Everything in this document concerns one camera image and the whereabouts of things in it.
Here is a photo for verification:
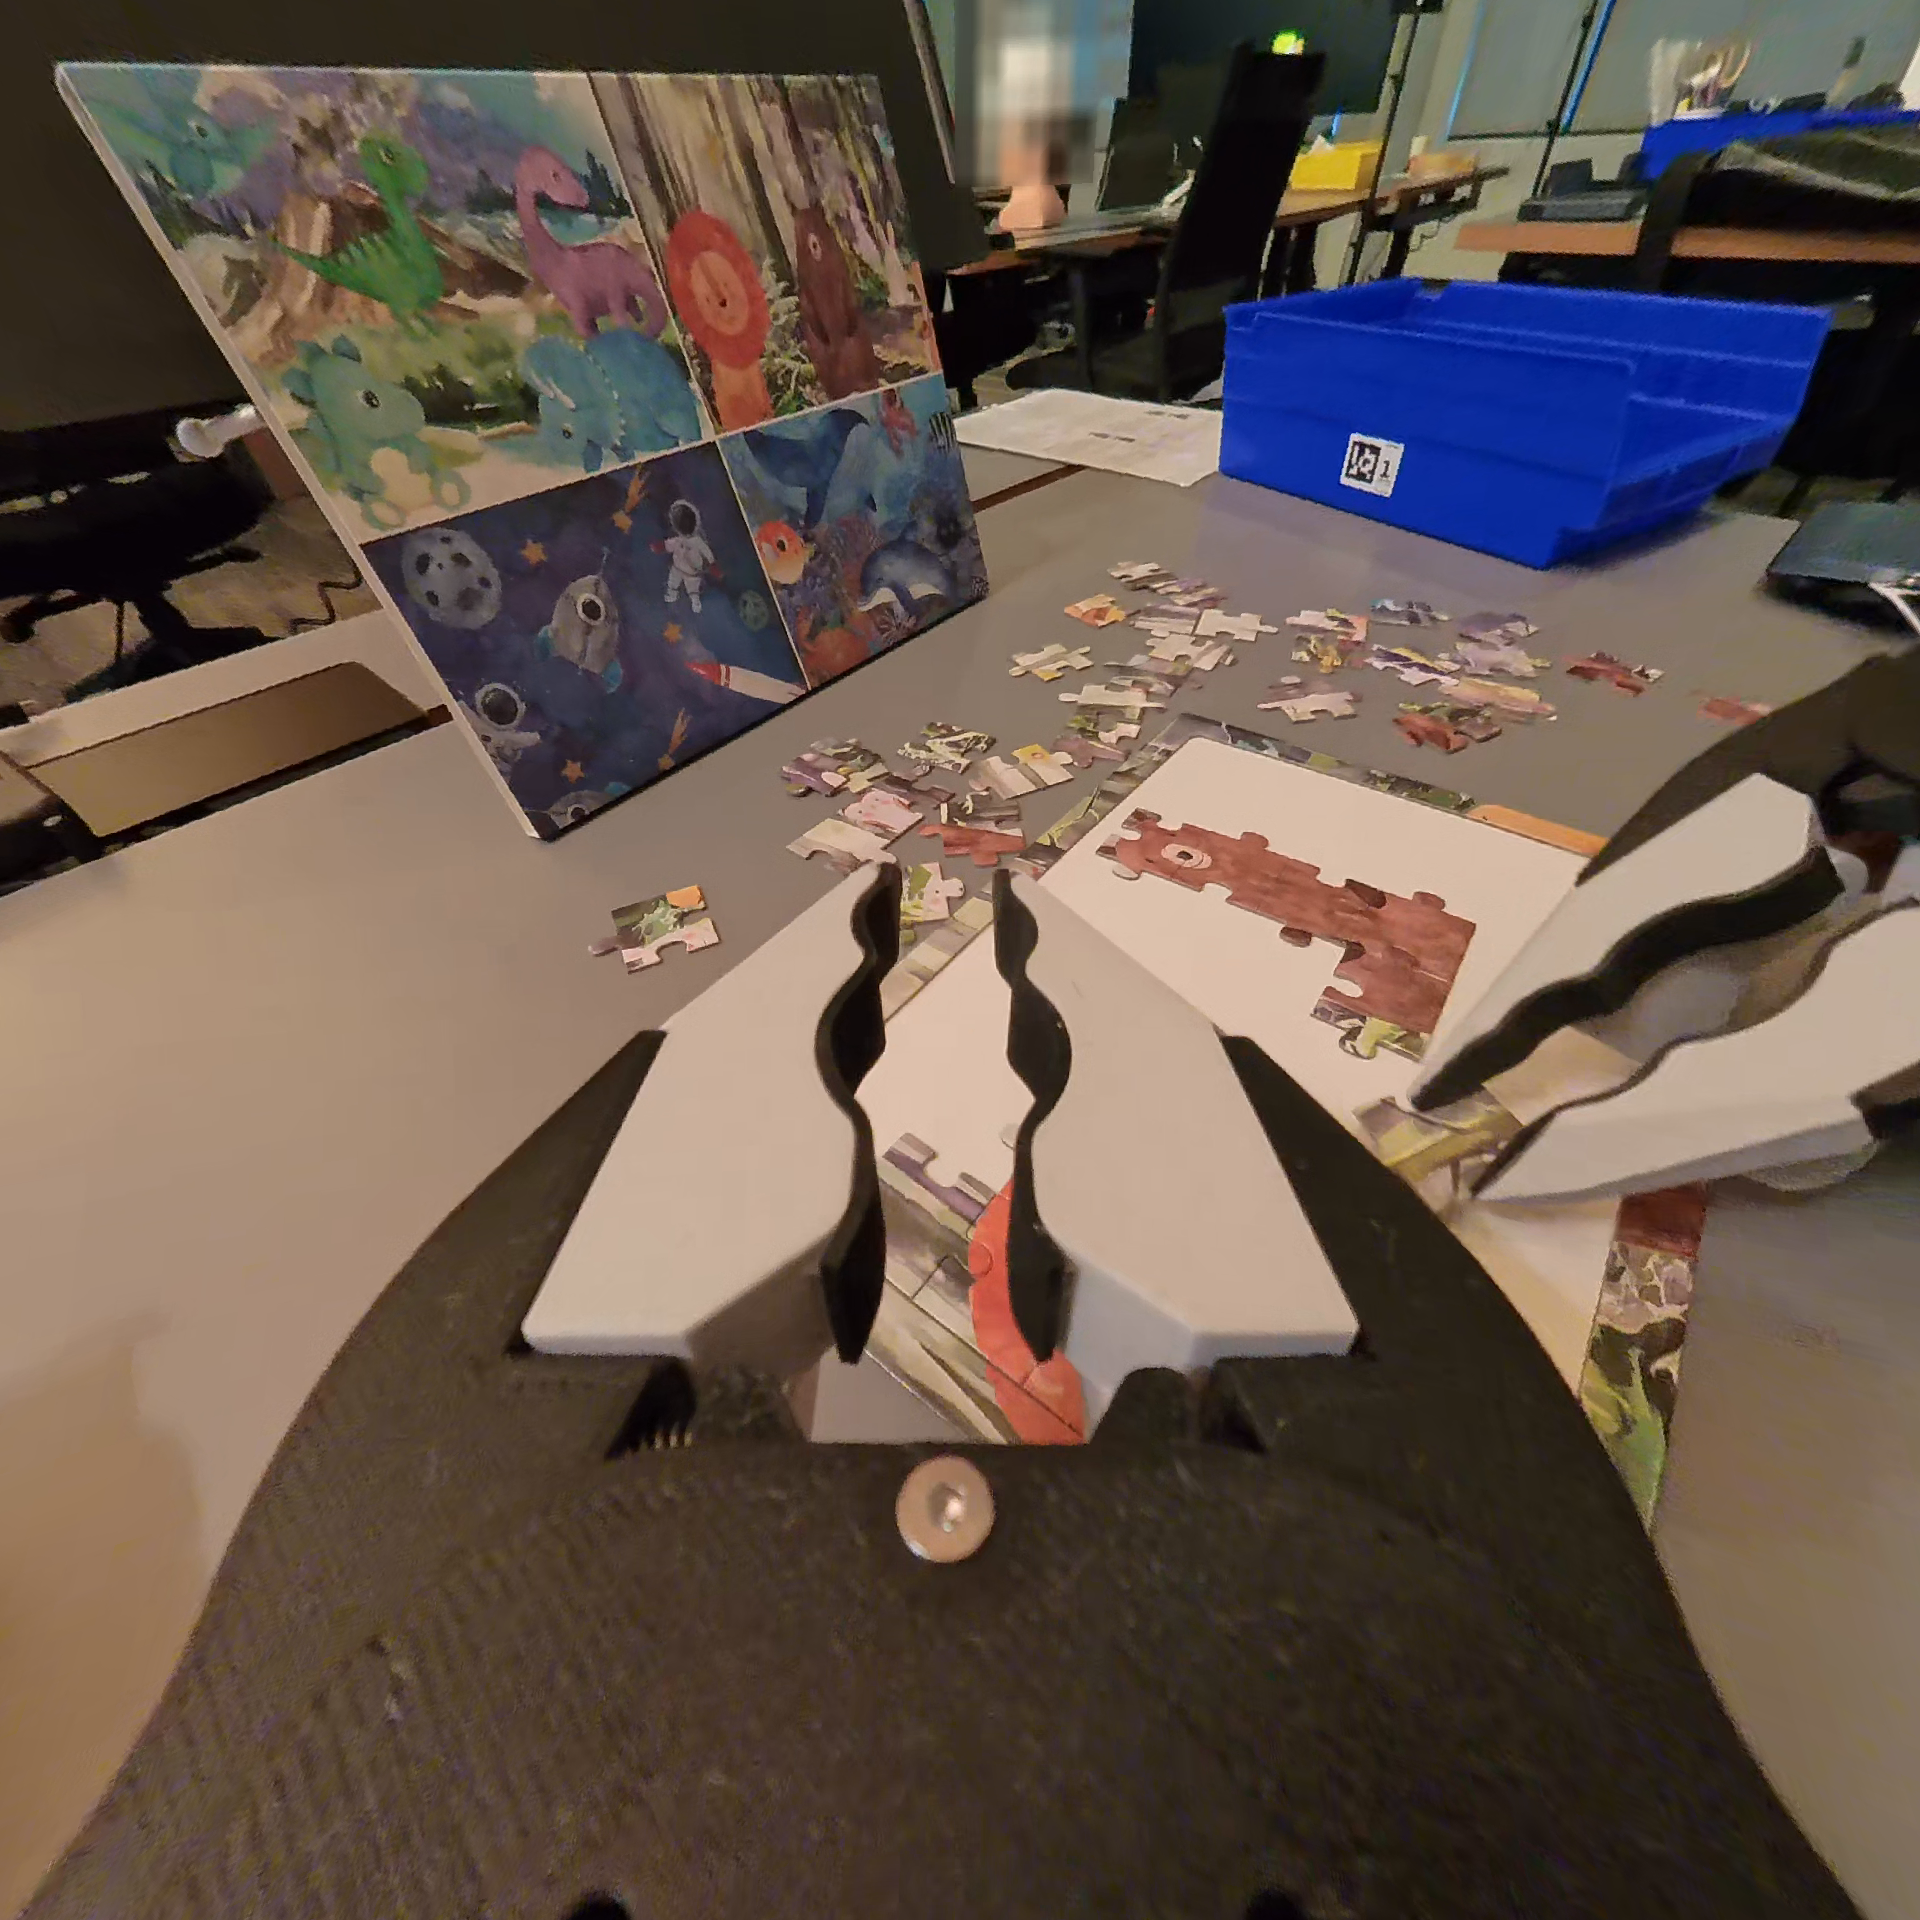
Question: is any black flat case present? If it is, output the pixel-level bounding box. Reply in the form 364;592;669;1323
1768;504;1920;617

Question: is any assembled brown bear puzzle section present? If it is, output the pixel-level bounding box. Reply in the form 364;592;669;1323
1093;808;1479;1066

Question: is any pile of jigsaw pieces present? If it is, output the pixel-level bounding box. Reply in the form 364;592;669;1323
587;557;1778;976

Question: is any illustrated puzzle box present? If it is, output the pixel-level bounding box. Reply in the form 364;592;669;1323
52;59;995;842

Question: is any blue storage crate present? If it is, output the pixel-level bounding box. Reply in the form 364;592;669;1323
1637;103;1920;181

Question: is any jigsaw puzzle tray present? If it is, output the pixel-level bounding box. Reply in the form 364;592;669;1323
861;719;1711;1532

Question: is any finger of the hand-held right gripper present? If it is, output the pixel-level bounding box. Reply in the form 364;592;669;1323
1406;770;1853;1112
1472;884;1920;1206

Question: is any white paper sheet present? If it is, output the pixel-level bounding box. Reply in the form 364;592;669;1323
954;389;1226;488

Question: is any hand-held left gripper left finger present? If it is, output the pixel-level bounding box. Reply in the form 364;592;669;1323
517;859;906;1373

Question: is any pale monitor stand base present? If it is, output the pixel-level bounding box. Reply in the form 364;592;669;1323
31;657;441;840

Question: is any black high-back office chair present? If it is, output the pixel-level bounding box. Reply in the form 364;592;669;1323
1118;37;1330;409

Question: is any blue plastic bin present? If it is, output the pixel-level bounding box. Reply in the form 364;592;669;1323
1218;275;1840;570

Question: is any long wooden desk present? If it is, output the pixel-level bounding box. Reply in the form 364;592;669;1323
959;167;1509;287

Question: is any clear pen holder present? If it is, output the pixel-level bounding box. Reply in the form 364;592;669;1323
1649;37;1757;118

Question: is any dark cloth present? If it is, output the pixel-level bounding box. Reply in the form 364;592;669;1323
1711;127;1920;229

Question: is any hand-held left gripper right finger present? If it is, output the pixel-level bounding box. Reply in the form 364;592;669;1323
990;869;1362;1425

